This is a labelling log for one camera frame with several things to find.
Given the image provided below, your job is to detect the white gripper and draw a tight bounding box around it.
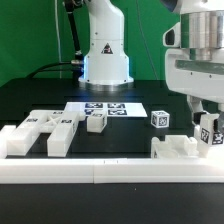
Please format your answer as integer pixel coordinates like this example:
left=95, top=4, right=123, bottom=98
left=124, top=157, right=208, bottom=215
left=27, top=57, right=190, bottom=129
left=165, top=48, right=224, bottom=134

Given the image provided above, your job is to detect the white chair seat part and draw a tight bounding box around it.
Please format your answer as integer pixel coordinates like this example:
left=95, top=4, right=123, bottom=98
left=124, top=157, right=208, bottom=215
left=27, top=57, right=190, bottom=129
left=151, top=135, right=199, bottom=159

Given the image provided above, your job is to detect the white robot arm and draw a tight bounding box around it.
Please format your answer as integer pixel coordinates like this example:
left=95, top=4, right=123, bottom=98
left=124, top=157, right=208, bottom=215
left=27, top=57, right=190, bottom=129
left=79, top=0, right=224, bottom=133

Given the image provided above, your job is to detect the white marker sheet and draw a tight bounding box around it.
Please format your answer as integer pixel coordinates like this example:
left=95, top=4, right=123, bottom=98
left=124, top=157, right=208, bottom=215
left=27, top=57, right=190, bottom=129
left=64, top=102, right=147, bottom=117

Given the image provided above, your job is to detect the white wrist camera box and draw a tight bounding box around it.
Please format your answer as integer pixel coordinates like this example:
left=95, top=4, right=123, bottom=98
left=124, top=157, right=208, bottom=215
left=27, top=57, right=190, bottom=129
left=163, top=22, right=181, bottom=48

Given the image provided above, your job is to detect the black cable bundle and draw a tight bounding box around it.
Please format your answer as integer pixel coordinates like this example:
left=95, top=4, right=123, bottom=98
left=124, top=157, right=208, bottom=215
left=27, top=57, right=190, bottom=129
left=25, top=0, right=84, bottom=80

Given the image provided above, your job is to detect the white chair back frame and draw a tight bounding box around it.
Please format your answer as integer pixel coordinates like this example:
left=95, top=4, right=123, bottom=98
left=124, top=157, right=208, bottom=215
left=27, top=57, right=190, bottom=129
left=6, top=110, right=85, bottom=157

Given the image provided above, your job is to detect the white U-shaped fence frame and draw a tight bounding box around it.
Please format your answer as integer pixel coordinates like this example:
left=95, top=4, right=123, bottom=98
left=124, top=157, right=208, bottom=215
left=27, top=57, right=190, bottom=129
left=0, top=125, right=224, bottom=184

